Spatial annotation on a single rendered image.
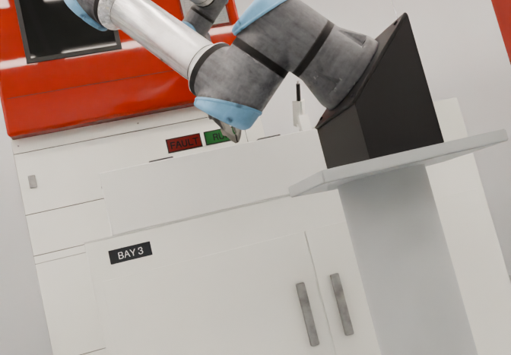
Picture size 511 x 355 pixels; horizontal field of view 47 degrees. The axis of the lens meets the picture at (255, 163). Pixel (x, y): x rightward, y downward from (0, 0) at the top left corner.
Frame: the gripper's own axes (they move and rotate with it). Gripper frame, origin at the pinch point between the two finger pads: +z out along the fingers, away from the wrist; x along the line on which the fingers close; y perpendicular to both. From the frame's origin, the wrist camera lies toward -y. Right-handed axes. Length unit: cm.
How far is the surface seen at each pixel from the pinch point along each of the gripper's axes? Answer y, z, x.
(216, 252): -29.3, 27.3, 23.4
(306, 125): -5.3, 3.6, -19.4
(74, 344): 37, 40, 60
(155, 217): -28.4, 15.4, 33.3
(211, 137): 31.1, -7.3, -2.1
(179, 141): 32.1, -9.3, 8.8
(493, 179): 162, 55, -211
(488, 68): 160, -15, -240
